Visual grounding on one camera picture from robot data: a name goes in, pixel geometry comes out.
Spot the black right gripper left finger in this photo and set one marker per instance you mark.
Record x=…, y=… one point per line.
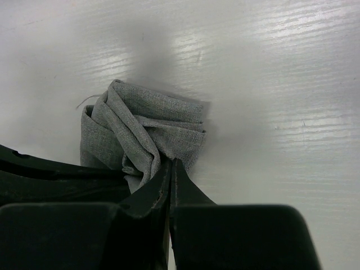
x=130, y=234

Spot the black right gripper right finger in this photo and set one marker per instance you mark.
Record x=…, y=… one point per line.
x=206, y=235

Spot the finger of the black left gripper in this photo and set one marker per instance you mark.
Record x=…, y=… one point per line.
x=28, y=179

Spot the grey cloth napkin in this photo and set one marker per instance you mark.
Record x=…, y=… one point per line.
x=133, y=129

